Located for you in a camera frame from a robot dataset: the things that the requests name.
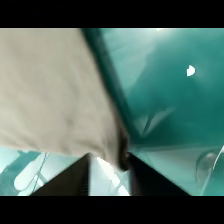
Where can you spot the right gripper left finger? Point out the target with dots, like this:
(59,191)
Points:
(74,180)

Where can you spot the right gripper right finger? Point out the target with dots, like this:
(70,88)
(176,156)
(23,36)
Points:
(151,181)

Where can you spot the beige garment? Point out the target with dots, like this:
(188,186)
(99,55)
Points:
(50,93)

